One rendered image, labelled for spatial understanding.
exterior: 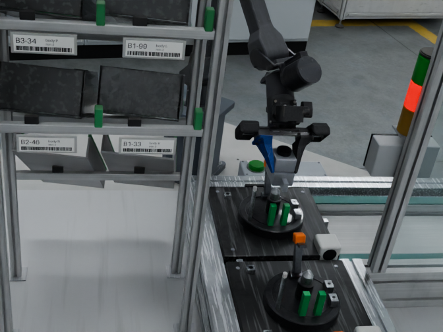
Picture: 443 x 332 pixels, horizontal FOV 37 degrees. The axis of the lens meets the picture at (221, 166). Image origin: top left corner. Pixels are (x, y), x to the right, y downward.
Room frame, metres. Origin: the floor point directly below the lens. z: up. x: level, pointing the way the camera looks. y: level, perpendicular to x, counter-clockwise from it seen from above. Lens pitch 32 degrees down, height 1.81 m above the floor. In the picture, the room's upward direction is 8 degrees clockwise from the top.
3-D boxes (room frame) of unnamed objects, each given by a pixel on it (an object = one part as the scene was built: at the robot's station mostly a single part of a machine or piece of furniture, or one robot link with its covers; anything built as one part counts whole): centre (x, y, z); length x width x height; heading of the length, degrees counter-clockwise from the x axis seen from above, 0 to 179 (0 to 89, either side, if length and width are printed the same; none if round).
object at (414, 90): (1.07, -0.33, 1.33); 0.05 x 0.05 x 0.05
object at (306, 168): (1.37, -0.15, 0.93); 0.21 x 0.07 x 0.06; 103
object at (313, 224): (1.15, -0.12, 0.96); 0.24 x 0.24 x 0.02; 13
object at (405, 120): (1.07, -0.33, 1.28); 0.05 x 0.05 x 0.05
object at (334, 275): (0.90, -0.18, 1.01); 0.24 x 0.24 x 0.13; 13
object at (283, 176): (1.13, -0.12, 1.11); 0.08 x 0.04 x 0.07; 14
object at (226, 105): (1.46, 0.08, 0.96); 0.15 x 0.15 x 0.20; 68
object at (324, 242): (1.07, -0.24, 0.97); 0.05 x 0.05 x 0.04; 13
